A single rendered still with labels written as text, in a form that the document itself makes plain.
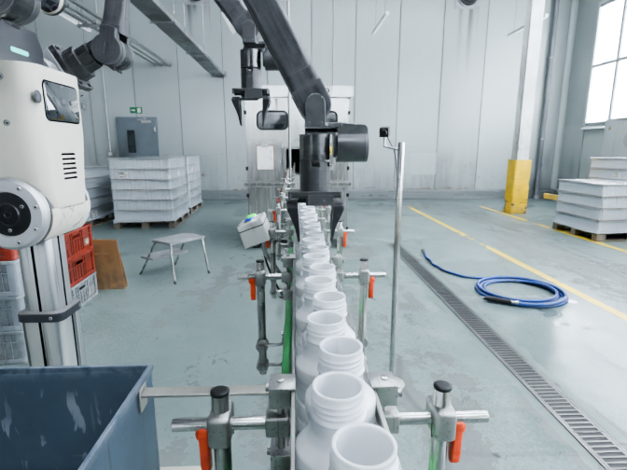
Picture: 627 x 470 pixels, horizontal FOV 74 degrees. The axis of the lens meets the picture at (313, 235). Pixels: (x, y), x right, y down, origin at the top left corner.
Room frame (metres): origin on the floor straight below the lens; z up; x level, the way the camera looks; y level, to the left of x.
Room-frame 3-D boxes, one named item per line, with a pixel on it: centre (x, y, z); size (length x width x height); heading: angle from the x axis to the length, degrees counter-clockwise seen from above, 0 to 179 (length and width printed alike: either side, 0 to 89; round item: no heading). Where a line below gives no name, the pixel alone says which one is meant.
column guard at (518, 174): (8.69, -4.25, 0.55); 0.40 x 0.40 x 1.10; 3
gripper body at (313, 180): (0.79, 0.00, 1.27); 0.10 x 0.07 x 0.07; 92
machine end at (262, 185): (6.24, 0.24, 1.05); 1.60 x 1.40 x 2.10; 3
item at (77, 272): (3.35, 2.17, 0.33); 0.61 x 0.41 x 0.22; 5
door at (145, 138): (10.76, 4.44, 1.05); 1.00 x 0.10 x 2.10; 93
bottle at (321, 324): (0.38, -0.01, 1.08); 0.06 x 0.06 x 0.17
